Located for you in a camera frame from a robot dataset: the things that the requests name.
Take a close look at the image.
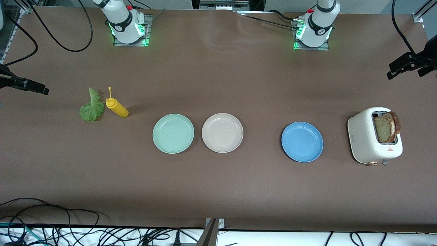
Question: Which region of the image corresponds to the grey metal beam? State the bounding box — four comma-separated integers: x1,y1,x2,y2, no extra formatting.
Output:
195,219,219,246

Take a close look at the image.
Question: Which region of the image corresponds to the brown bread slice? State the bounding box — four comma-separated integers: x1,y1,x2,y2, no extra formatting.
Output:
373,116,393,143
387,111,401,134

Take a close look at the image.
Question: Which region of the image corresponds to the black metal rack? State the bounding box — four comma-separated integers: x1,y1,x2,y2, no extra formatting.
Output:
191,0,265,11

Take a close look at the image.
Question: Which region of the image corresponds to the beige plate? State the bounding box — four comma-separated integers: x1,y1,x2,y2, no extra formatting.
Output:
201,113,244,153

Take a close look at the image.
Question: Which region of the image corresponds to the teal cable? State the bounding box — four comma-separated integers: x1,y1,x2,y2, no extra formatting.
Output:
0,222,40,246

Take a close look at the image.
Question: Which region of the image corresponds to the yellow squeeze bottle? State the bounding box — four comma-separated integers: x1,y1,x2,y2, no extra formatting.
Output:
106,87,129,118

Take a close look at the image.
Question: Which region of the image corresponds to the green lettuce leaf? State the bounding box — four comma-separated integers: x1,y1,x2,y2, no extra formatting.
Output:
79,87,105,122

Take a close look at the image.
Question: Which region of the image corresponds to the blue plate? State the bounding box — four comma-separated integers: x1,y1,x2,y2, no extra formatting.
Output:
281,122,324,163

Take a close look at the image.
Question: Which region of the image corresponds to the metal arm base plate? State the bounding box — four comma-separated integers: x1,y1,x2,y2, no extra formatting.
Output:
113,14,153,47
293,19,330,51

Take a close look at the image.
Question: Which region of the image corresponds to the aluminium frame rail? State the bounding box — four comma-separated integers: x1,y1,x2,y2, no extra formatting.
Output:
411,0,437,24
0,0,34,64

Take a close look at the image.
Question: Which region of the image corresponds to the green plate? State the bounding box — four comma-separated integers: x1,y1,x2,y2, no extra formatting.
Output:
152,114,195,154

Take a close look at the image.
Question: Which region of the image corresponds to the white toaster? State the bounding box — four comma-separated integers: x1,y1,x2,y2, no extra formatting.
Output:
348,107,403,166

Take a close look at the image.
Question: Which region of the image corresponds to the grey metal bracket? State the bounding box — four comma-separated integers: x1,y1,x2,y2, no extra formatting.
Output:
205,218,225,229

